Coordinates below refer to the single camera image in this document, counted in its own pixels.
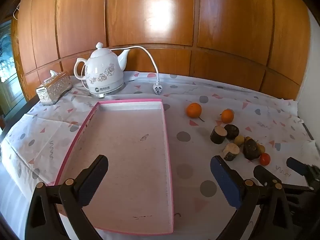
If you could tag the silver kettle base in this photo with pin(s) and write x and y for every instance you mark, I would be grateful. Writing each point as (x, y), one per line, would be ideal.
(110, 94)

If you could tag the small red tomato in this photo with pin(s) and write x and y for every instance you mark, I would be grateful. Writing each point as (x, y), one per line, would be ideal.
(265, 159)

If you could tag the short sugarcane piece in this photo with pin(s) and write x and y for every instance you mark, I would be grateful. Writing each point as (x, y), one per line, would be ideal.
(231, 152)
(218, 135)

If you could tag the orange with stem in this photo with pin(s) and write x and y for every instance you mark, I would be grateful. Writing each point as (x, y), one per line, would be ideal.
(193, 110)

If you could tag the glass window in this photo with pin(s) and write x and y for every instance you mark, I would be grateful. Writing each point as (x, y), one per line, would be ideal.
(7, 62)

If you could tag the white tissue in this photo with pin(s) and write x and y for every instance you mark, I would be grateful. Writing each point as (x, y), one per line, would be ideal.
(53, 73)

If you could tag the white ceramic electric kettle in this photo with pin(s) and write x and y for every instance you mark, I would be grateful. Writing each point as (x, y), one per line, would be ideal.
(102, 65)

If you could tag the dark brown water chestnut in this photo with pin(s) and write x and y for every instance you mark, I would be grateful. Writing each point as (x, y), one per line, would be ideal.
(232, 131)
(250, 150)

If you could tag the silver embossed tissue box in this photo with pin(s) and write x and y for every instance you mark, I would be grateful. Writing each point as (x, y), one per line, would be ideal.
(53, 90)

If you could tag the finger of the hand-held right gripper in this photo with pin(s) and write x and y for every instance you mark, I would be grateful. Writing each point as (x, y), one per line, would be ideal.
(262, 176)
(296, 165)

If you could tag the pink shallow tray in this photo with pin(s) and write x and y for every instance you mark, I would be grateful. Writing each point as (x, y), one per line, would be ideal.
(130, 155)

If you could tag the white patterned tablecloth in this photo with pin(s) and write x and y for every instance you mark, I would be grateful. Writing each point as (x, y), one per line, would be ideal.
(195, 155)

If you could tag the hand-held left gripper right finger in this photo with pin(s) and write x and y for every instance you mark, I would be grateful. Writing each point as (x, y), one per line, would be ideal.
(225, 180)

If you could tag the small tan fruit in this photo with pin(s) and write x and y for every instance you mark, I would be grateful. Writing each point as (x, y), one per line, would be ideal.
(248, 138)

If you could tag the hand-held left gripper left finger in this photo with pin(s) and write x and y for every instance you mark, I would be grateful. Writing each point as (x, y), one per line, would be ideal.
(96, 172)

